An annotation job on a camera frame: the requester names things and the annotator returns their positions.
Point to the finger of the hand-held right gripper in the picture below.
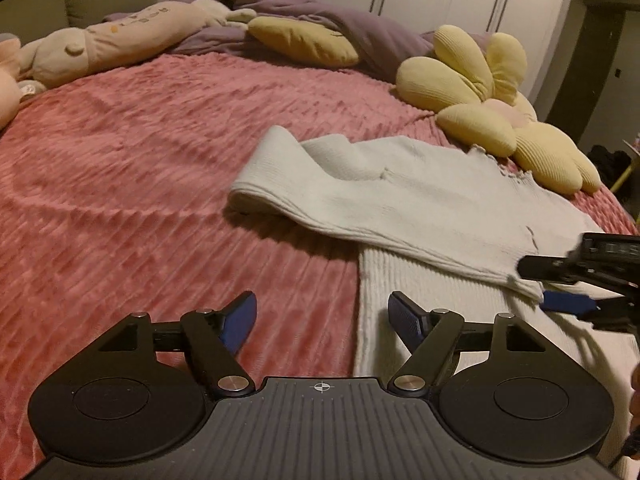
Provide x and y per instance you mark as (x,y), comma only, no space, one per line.
(545,266)
(565,304)

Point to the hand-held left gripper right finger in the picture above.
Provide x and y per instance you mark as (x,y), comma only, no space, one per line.
(404,320)

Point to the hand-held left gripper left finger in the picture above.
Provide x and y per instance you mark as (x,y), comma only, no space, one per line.
(241,320)

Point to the white knit sweater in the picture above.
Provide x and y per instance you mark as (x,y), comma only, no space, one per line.
(425,200)

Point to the black bag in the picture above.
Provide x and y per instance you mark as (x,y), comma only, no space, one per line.
(607,165)

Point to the pink ribbed blanket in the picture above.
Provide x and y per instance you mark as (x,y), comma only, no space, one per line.
(125,185)

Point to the yellow flower-shaped pillow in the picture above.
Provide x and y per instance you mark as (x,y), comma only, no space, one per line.
(465,85)

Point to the small yellow pillow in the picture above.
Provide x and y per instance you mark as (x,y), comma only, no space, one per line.
(300,40)

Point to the purple quilt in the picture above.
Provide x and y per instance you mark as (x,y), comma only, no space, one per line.
(380,30)

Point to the cream plush rabbit toy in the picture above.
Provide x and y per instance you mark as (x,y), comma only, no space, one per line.
(125,35)

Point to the pink plush toy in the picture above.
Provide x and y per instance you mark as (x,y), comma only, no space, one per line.
(7,85)

